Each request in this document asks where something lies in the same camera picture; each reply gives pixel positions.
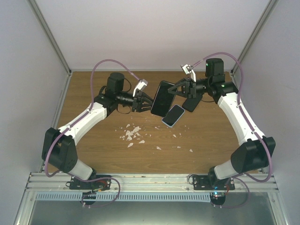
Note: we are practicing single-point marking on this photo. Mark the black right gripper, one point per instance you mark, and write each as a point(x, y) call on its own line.
point(188, 84)

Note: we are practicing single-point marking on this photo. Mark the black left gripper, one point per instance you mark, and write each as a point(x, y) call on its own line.
point(137, 105)

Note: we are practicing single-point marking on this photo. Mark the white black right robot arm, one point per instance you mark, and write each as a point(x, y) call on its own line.
point(255, 148)

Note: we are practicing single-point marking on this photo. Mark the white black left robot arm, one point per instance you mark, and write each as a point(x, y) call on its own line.
point(59, 149)

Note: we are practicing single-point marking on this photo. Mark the phone in black case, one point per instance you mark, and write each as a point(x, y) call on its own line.
point(191, 103)

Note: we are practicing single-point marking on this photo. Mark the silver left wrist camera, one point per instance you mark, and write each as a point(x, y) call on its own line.
point(140, 86)

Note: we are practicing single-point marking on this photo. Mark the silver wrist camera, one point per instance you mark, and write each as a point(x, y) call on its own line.
point(140, 86)
point(189, 70)

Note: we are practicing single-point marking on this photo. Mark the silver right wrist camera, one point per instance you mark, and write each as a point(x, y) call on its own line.
point(189, 70)

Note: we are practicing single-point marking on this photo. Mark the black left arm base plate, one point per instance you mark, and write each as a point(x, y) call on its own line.
point(102, 183)

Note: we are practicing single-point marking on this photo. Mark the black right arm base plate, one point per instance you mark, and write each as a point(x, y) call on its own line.
point(205, 182)

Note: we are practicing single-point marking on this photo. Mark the aluminium front rail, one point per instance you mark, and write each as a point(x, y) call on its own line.
point(145, 183)

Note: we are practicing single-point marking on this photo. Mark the grey slotted cable duct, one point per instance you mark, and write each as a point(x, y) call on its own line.
point(125, 197)

